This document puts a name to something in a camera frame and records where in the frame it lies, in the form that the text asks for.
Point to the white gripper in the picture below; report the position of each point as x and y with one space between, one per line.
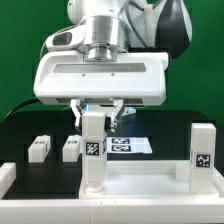
136 79

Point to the white desk top tray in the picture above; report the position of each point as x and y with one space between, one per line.
164 179

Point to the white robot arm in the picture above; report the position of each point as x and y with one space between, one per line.
115 54

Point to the fiducial marker sheet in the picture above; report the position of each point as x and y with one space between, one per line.
129 145

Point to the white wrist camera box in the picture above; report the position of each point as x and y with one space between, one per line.
66 40

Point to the white left rail block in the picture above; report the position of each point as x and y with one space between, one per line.
7 177

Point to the white front rail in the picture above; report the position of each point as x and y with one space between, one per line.
124 211

